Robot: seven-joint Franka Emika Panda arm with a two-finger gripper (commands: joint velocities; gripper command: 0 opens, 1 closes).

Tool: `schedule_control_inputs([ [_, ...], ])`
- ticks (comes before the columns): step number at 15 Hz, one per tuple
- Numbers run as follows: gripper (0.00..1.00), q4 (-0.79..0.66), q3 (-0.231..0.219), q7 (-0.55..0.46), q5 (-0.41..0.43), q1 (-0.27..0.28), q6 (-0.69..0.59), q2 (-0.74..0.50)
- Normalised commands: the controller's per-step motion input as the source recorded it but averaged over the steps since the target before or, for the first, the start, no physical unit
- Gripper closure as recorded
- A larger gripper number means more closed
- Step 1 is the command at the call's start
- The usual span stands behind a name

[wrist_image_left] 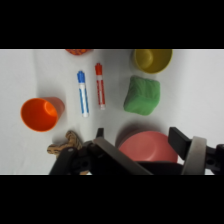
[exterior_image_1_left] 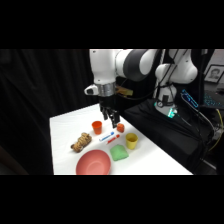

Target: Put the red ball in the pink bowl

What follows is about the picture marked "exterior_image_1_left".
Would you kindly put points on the brown striped plush toy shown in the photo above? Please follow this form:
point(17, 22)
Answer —
point(81, 142)

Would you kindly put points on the blue capped white marker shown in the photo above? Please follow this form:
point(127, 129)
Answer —
point(106, 136)

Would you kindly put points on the black covered robot stand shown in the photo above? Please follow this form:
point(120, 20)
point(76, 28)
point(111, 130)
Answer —
point(160, 130)

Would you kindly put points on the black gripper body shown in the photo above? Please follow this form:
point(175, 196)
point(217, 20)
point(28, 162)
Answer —
point(107, 101)

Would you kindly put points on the green folded cloth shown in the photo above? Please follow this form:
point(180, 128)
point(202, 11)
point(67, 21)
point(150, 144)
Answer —
point(118, 153)

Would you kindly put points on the red ball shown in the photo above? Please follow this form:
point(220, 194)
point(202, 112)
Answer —
point(120, 127)

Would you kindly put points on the red capped white marker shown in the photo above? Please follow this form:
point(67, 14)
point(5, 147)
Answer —
point(113, 139)

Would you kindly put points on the black curtain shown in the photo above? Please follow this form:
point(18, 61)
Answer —
point(40, 100)

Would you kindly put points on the orange plastic cup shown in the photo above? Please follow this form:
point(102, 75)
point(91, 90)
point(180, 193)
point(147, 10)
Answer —
point(97, 127)

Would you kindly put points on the pink bowl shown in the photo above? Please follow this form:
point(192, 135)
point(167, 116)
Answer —
point(93, 163)

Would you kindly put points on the yellow plastic cup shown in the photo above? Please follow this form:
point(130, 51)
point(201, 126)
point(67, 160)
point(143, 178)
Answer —
point(131, 141)

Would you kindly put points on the blue lit device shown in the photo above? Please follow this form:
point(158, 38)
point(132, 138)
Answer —
point(189, 98)

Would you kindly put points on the small green light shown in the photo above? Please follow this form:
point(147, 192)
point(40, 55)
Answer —
point(172, 113)

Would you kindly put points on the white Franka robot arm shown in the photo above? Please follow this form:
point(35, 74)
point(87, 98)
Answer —
point(103, 66)

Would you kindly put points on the framed portrait picture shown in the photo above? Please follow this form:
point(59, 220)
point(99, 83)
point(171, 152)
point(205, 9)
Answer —
point(214, 74)

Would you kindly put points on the tan wrist camera box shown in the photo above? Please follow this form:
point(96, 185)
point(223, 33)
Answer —
point(124, 90)

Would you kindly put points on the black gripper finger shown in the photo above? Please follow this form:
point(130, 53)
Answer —
point(115, 120)
point(105, 114)

